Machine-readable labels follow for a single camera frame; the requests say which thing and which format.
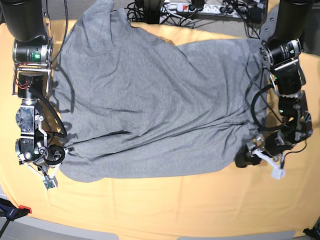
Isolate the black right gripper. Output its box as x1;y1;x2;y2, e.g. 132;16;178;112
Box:
41;144;69;173

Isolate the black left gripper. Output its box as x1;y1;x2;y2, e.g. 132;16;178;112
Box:
235;133;288;168

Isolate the grey t-shirt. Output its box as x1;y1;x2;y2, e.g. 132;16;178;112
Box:
51;0;261;183

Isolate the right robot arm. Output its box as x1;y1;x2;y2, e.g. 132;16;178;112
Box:
0;0;67;176

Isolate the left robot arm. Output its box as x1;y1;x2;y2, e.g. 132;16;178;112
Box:
235;0;314;170

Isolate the blue red clamp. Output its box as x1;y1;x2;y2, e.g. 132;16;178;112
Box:
0;198;32;222

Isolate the black power adapter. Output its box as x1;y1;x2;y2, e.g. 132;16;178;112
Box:
247;7;268;24

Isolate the white power strip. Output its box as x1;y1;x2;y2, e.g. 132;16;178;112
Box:
162;1;241;19

